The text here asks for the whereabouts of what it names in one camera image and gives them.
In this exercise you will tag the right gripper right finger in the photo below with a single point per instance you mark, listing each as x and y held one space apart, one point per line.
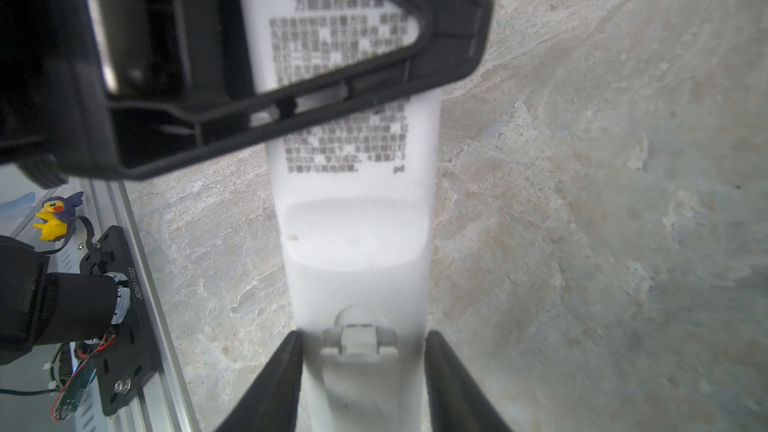
456 402

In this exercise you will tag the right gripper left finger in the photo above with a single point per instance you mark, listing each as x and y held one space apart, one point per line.
271 402

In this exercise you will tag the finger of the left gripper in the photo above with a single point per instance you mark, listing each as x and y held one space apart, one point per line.
132 89

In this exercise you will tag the white remote control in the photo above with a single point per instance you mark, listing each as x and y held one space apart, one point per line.
354 199

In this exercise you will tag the yellow duck toy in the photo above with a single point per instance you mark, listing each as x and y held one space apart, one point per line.
55 215

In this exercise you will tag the small circuit board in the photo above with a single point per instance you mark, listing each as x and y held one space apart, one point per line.
70 397

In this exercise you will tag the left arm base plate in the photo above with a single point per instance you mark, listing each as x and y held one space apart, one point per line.
132 358

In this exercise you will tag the aluminium front rail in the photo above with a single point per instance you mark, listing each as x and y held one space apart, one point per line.
31 383

